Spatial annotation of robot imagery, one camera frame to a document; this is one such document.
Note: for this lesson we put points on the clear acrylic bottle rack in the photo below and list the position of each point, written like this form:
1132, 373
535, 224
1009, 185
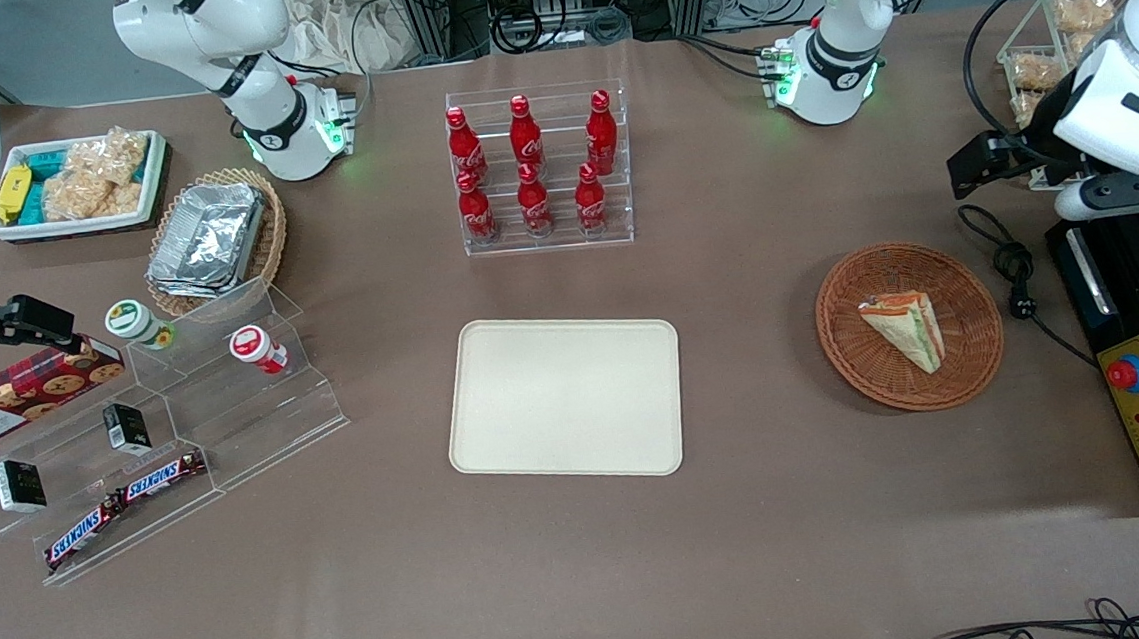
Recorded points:
549, 244

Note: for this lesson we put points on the snickers chocolate bar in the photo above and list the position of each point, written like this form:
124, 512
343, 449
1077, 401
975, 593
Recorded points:
161, 475
83, 534

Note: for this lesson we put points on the teal snack packet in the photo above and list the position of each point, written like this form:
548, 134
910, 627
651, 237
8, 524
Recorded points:
35, 204
47, 164

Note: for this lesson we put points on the stack of foil trays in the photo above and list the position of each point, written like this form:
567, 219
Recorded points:
208, 239

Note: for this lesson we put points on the red cola bottle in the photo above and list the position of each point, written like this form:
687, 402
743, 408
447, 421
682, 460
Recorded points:
476, 211
534, 204
463, 146
590, 203
526, 137
601, 137

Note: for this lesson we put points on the yellow snack packet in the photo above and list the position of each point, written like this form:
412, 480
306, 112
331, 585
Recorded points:
12, 193

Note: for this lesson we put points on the red lid white cup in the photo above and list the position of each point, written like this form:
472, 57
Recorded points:
253, 347

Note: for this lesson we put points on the clear acrylic step shelf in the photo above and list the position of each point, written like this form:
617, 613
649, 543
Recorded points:
236, 423

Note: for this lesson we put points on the small black box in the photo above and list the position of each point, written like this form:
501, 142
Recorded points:
20, 485
126, 429

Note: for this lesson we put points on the beige plastic tray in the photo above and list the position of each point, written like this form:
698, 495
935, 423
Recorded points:
563, 397

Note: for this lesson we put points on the red tartan cookie box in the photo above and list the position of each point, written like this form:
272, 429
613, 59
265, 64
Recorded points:
29, 395

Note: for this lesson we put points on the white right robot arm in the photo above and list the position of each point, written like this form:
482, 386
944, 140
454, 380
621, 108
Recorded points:
265, 120

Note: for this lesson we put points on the white crumpled cloth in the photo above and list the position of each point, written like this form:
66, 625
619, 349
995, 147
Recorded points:
339, 30

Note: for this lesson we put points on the oval light wicker basket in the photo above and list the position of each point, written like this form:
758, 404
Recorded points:
269, 245

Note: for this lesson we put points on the white rectangular snack bin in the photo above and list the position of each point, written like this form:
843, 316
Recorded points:
82, 225

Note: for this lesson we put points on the triangle sandwich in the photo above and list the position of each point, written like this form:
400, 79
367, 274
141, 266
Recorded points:
906, 331

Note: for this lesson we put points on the clear bag of rice crackers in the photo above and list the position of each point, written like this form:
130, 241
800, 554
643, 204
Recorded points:
85, 198
107, 156

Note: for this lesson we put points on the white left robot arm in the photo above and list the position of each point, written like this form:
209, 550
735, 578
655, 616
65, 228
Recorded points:
843, 0

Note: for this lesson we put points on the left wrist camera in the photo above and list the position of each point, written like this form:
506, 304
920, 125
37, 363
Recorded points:
1117, 197

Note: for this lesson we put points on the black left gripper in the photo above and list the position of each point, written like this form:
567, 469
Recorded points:
1020, 154

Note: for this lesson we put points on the bagged cracker snack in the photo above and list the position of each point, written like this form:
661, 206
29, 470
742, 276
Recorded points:
1081, 13
1026, 109
1036, 73

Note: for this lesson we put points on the round brown wicker basket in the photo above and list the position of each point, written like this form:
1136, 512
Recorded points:
874, 378

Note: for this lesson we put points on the green lid white cup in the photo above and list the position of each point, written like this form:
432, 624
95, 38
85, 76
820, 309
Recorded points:
134, 323

